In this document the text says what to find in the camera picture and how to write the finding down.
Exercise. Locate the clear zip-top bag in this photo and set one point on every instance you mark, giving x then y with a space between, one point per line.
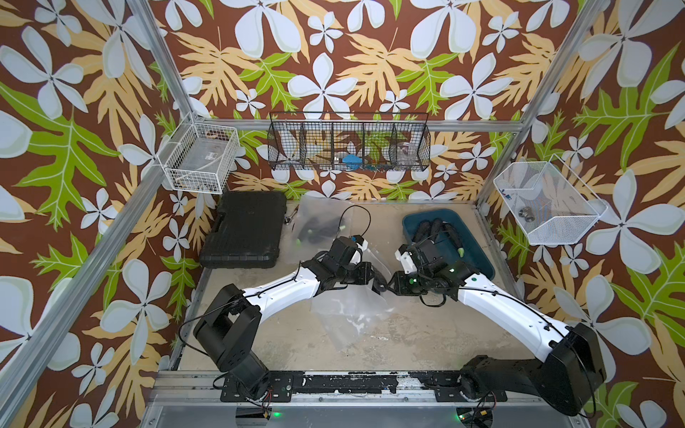
353 305
311 207

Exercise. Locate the white wire basket left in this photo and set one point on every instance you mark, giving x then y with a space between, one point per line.
198 156

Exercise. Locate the stack of clear bags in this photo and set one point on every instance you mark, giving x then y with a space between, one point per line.
348 321

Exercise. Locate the black tool case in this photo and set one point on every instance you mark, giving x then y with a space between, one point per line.
247 231

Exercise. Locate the white mesh basket right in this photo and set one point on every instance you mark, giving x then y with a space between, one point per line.
550 201

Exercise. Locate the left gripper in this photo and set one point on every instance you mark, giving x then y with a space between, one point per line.
364 277

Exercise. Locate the black wire basket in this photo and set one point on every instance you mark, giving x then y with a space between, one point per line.
347 141

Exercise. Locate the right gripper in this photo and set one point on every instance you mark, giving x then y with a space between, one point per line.
397 286

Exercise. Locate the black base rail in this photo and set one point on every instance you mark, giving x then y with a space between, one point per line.
282 386

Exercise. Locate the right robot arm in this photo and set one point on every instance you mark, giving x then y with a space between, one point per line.
566 368

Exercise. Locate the teal plastic bin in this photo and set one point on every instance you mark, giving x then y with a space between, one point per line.
474 254

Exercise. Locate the purple eggplant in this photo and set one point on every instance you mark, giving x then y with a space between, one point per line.
317 231

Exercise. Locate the pile of eggplants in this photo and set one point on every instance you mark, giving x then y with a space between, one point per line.
429 230

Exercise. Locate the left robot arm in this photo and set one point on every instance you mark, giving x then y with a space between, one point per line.
227 330

